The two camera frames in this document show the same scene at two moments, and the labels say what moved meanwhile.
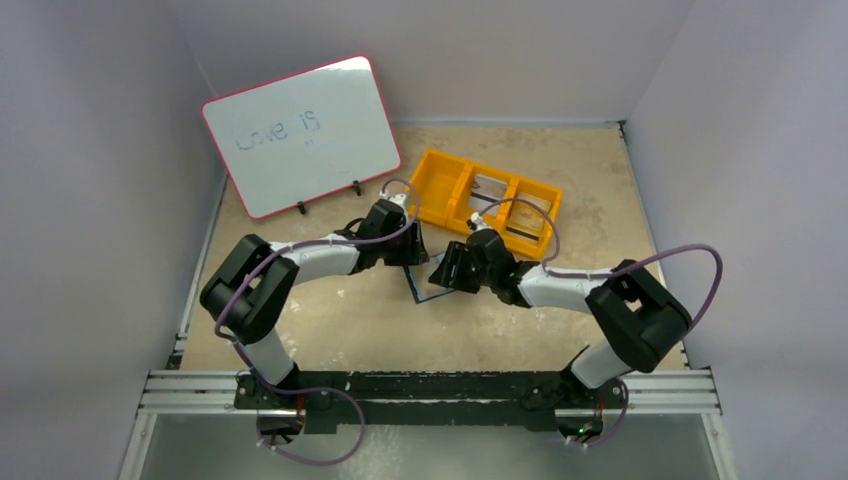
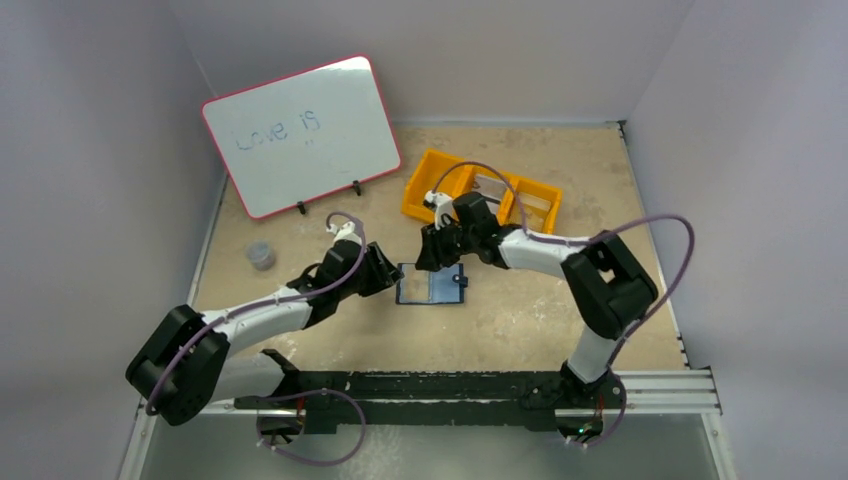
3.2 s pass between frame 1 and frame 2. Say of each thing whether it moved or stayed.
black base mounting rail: stayed
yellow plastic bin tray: stayed
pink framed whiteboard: stayed
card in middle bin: stayed
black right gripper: moved
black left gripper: moved
